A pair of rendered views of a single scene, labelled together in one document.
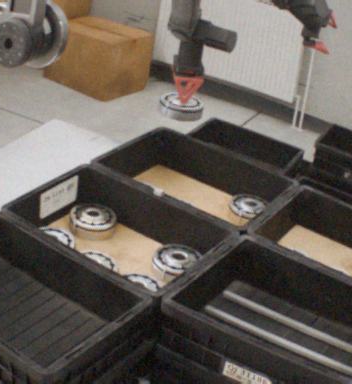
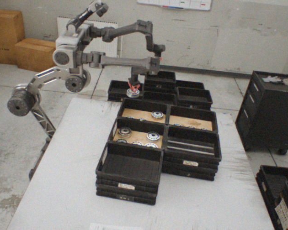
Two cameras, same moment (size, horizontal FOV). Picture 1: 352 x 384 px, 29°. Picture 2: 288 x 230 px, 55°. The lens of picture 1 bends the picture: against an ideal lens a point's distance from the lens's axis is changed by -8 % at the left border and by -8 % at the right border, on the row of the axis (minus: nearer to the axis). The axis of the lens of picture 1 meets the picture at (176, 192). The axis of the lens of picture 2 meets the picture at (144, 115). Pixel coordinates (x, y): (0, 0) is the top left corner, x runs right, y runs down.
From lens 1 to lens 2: 0.95 m
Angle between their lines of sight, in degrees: 22
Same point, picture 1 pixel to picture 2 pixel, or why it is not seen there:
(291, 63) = (114, 44)
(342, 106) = (135, 54)
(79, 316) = (141, 161)
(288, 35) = not seen: hidden behind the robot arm
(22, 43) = (81, 84)
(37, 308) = (130, 164)
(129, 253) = (139, 138)
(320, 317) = (193, 140)
